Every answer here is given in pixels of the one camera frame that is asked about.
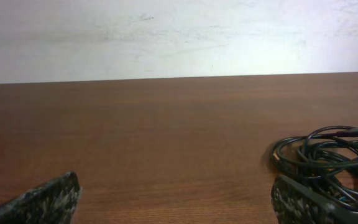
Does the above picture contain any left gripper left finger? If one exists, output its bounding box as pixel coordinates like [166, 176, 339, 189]
[0, 171, 81, 224]

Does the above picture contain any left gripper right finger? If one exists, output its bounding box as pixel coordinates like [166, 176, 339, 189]
[271, 175, 358, 224]

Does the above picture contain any black USB cable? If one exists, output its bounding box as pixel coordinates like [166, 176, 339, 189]
[269, 136, 358, 215]
[303, 125, 358, 162]
[296, 141, 358, 200]

